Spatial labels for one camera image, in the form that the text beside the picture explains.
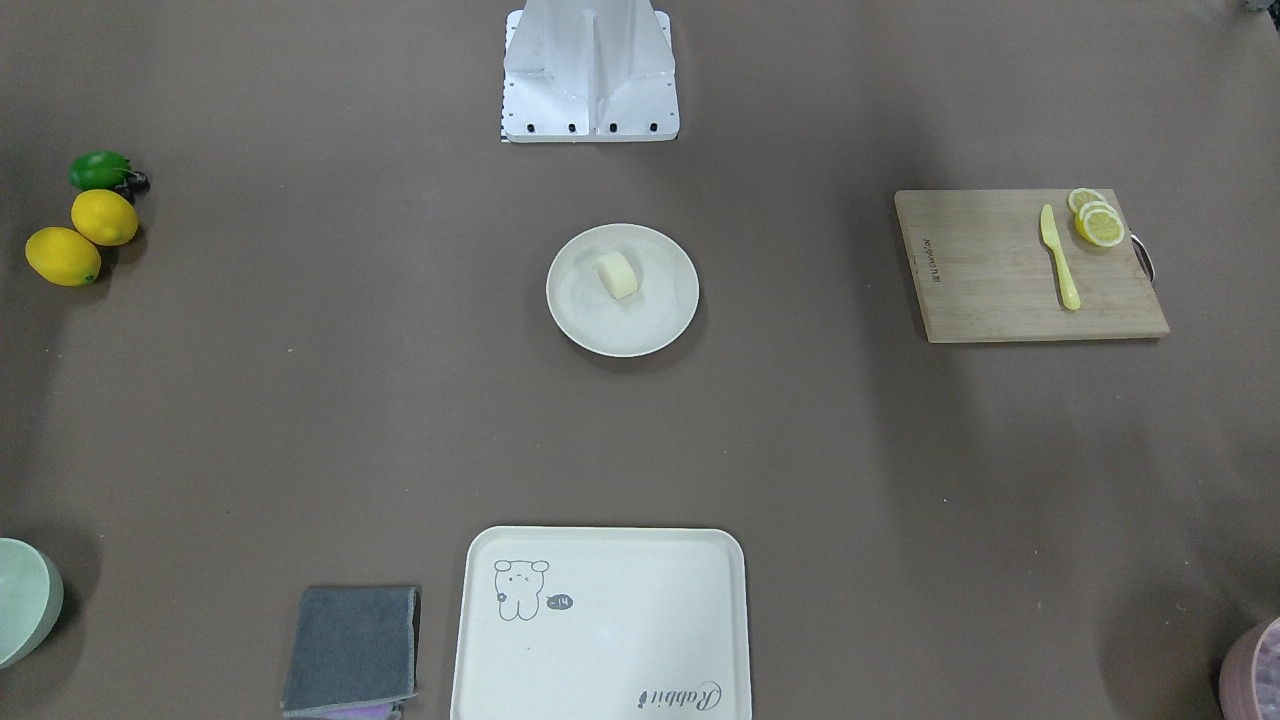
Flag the lemon slice back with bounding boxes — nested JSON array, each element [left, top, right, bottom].
[[1068, 187, 1110, 217]]

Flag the yellow plastic knife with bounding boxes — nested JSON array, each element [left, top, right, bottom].
[[1039, 204, 1082, 313]]

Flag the round cream plate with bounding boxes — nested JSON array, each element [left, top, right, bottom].
[[545, 223, 701, 357]]

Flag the wooden cutting board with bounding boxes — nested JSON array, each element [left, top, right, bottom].
[[893, 188, 1170, 343]]

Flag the pink bowl with ice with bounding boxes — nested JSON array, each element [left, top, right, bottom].
[[1219, 618, 1279, 719]]

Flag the dark cherries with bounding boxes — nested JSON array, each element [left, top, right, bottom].
[[111, 170, 151, 204]]

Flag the mint green bowl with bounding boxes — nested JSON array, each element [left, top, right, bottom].
[[1, 538, 64, 669]]

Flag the cream rabbit tray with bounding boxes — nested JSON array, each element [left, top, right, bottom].
[[451, 527, 753, 719]]

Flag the green lime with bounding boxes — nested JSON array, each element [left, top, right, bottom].
[[68, 151, 133, 191]]

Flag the yellow lemon far end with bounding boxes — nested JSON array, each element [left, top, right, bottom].
[[26, 227, 102, 287]]

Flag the yellow lemon near lime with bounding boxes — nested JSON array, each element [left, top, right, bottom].
[[70, 190, 140, 247]]

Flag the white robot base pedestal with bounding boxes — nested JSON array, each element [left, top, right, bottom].
[[500, 1, 681, 143]]

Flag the grey folded cloth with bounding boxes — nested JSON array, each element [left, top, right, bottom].
[[282, 585, 419, 719]]

